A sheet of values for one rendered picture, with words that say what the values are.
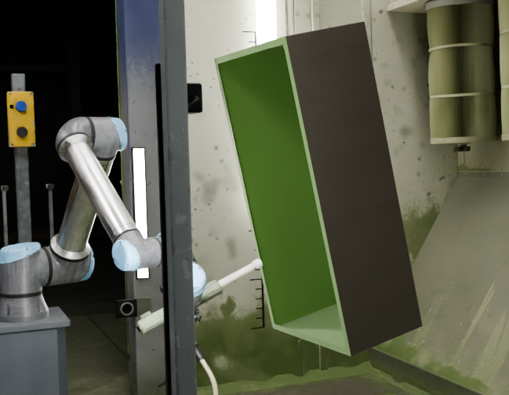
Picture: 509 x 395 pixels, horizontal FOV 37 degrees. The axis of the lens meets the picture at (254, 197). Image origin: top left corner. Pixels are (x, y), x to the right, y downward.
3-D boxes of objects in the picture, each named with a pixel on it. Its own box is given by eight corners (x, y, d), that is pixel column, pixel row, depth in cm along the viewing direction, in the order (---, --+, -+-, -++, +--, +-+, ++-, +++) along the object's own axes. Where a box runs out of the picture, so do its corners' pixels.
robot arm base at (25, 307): (-3, 324, 275) (-4, 297, 274) (-6, 315, 293) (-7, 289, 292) (52, 319, 282) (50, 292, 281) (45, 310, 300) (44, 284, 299)
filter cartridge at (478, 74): (510, 161, 401) (507, -2, 395) (484, 164, 373) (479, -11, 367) (445, 162, 424) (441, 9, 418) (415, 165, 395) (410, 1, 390)
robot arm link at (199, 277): (200, 255, 226) (212, 285, 222) (195, 274, 237) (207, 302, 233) (169, 265, 223) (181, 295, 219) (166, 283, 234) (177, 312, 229)
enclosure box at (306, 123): (337, 303, 356) (284, 45, 339) (423, 326, 303) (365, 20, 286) (272, 327, 340) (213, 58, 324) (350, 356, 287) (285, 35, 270)
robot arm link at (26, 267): (-6, 291, 288) (-9, 244, 287) (38, 285, 299) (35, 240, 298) (9, 296, 276) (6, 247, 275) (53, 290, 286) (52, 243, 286)
